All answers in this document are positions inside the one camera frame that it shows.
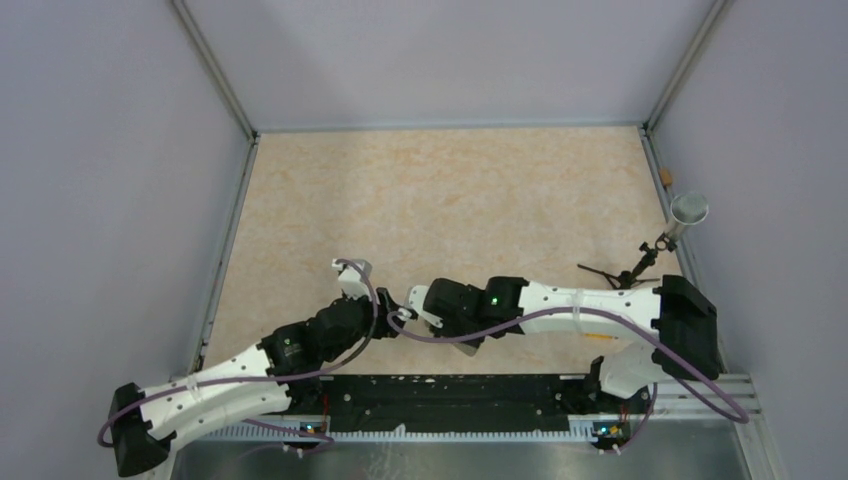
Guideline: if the grey white remote control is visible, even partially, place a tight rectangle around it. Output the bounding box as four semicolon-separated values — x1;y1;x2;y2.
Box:
454;339;483;357

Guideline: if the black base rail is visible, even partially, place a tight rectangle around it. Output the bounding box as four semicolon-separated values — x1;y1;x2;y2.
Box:
287;374;650;434

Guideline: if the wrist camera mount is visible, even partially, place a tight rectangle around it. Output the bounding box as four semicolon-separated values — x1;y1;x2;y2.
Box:
400;285;443;329
331;258;373;300

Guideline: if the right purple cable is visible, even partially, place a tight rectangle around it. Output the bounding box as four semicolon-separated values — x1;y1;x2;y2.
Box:
386;305;751;452

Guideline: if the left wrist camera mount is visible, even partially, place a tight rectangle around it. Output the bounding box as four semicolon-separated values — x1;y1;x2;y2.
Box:
331;258;373;300

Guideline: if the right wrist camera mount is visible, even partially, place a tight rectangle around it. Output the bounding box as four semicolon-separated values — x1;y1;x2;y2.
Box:
400;285;443;329

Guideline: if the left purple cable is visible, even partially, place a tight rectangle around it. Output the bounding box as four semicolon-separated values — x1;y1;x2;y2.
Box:
97;259;382;458

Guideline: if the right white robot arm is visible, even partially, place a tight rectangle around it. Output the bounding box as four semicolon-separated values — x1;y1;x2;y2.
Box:
406;275;721;412

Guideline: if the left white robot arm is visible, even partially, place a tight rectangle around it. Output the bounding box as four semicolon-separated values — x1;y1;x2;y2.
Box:
98;288;419;478

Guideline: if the small tan cork piece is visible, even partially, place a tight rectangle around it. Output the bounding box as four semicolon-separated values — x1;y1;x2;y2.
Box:
659;169;673;188

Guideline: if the silver microphone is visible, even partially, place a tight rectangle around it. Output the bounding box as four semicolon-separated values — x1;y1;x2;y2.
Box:
661;191;709;252

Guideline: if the purple cable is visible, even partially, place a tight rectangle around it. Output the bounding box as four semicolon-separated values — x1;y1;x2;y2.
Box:
97;259;382;458
386;305;751;452

